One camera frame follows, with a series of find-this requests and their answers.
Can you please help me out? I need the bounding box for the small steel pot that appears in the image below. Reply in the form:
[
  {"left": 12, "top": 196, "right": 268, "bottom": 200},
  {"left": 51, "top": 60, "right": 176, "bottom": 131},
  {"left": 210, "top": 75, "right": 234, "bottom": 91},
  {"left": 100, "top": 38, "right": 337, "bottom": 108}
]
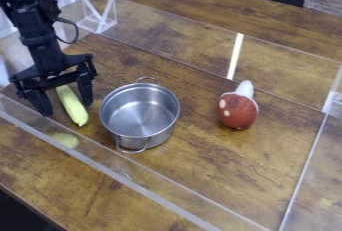
[{"left": 99, "top": 77, "right": 180, "bottom": 154}]

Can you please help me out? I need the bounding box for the red toy mushroom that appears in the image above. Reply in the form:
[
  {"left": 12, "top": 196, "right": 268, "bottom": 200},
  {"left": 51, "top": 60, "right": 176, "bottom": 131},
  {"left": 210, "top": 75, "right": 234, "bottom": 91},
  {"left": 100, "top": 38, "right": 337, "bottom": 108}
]
[{"left": 218, "top": 80, "right": 259, "bottom": 129}]

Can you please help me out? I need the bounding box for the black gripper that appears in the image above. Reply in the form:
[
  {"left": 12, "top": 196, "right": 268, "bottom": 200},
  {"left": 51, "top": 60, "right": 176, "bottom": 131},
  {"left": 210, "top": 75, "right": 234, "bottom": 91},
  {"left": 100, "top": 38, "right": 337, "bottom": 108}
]
[{"left": 9, "top": 54, "right": 97, "bottom": 117}]

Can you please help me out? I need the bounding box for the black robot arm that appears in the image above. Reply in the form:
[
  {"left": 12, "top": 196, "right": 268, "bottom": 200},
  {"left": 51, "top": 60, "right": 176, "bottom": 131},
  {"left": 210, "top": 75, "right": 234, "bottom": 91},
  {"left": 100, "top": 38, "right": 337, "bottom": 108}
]
[{"left": 0, "top": 0, "right": 97, "bottom": 116}]

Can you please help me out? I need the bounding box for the clear acrylic bracket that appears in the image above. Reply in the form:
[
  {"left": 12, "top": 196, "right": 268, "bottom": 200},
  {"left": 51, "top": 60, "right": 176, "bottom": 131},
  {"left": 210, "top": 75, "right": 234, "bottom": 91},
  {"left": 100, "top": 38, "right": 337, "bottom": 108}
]
[{"left": 76, "top": 0, "right": 117, "bottom": 34}]

